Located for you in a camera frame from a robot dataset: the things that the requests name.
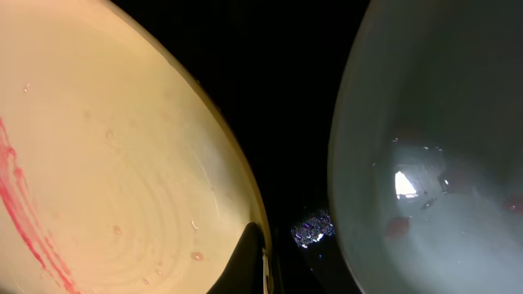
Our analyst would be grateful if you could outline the yellow plate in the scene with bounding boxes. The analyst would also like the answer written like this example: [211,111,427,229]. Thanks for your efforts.
[1,1,275,293]

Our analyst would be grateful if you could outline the round black tray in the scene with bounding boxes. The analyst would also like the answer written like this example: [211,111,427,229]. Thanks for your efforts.
[117,0,368,293]

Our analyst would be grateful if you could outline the light blue plate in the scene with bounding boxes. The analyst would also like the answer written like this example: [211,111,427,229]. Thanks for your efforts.
[328,0,522,293]

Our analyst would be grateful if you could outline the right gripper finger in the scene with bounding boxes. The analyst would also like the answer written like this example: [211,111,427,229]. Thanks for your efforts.
[208,222,266,294]

